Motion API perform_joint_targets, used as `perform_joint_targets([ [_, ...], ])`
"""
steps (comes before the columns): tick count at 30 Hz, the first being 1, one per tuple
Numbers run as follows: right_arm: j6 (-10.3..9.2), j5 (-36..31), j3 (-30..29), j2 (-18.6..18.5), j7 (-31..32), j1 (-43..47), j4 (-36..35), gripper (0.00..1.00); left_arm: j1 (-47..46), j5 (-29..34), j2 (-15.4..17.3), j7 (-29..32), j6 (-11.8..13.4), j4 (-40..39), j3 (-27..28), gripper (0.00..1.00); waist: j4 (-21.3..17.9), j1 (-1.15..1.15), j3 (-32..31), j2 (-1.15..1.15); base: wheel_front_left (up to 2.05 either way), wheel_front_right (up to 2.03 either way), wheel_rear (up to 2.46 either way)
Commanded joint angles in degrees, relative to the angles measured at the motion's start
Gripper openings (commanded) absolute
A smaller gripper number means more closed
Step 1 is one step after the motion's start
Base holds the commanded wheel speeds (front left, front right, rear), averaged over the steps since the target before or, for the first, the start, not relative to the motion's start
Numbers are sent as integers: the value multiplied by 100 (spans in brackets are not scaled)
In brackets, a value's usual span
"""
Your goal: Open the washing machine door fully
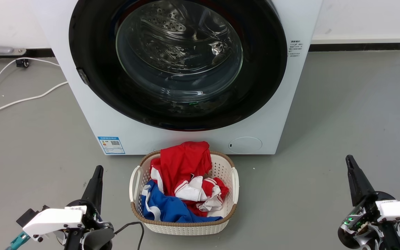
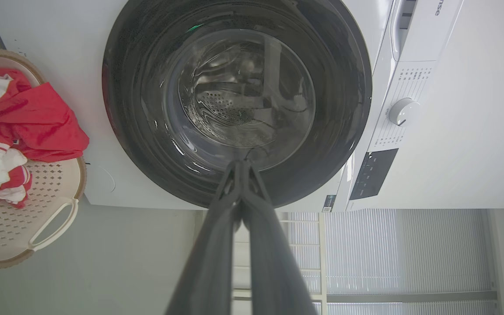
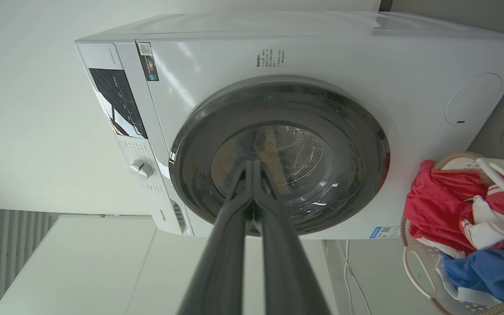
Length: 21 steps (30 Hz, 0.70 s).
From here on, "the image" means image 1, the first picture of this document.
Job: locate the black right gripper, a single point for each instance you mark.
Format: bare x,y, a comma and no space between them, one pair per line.
363,225

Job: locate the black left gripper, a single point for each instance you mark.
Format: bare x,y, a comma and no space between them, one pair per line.
94,231

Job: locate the black round glass washer door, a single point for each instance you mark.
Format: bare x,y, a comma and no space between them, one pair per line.
92,45

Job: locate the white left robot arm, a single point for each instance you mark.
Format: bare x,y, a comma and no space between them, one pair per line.
52,220

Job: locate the white front-load washing machine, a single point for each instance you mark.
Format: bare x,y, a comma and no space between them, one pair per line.
172,140

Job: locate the blue energy label sticker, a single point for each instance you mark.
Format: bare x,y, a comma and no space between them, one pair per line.
111,145

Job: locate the blue garment with white stripe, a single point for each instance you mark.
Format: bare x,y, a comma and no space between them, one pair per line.
168,208

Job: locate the white woven-look laundry basket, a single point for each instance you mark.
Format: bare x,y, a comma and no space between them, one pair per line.
186,229

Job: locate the red and white striped garment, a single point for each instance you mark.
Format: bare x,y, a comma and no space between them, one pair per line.
203,194

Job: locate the round white filter cover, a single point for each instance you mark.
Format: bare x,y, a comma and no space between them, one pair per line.
245,145

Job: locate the black skirting strip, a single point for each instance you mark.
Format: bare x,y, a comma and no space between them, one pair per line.
40,53
359,47

